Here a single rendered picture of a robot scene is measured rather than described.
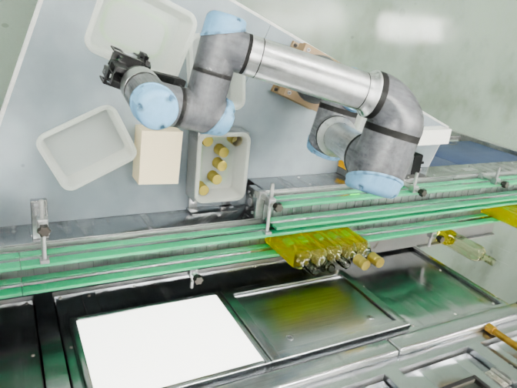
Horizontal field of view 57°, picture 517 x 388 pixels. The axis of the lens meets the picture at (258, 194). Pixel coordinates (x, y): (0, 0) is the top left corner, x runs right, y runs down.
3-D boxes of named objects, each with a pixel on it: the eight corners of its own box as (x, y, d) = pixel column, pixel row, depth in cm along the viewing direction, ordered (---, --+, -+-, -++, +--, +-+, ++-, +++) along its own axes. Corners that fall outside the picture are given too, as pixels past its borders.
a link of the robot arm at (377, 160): (351, 111, 146) (431, 142, 94) (335, 156, 150) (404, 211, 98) (315, 99, 144) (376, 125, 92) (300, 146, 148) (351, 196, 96)
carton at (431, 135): (397, 127, 187) (408, 131, 182) (440, 125, 198) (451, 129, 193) (394, 142, 189) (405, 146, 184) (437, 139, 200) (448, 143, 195)
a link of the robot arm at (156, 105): (177, 138, 84) (129, 128, 80) (161, 116, 93) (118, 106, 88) (190, 95, 81) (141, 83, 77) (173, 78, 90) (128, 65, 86)
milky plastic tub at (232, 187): (185, 194, 154) (195, 204, 147) (188, 126, 146) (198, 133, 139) (234, 190, 162) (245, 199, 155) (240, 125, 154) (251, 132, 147)
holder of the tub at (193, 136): (185, 209, 156) (192, 218, 150) (188, 126, 147) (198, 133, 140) (231, 204, 164) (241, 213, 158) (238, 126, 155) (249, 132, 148)
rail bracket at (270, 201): (252, 225, 155) (271, 241, 144) (258, 175, 149) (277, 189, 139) (260, 223, 156) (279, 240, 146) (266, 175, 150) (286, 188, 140)
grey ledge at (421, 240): (310, 250, 184) (327, 264, 175) (313, 229, 181) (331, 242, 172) (474, 225, 229) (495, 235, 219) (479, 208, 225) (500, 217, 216)
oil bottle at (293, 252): (264, 242, 160) (297, 272, 142) (265, 226, 158) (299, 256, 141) (278, 239, 163) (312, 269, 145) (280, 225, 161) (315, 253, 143)
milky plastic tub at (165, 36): (101, -30, 106) (108, -32, 99) (188, 15, 119) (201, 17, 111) (75, 45, 109) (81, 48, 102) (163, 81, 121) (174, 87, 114)
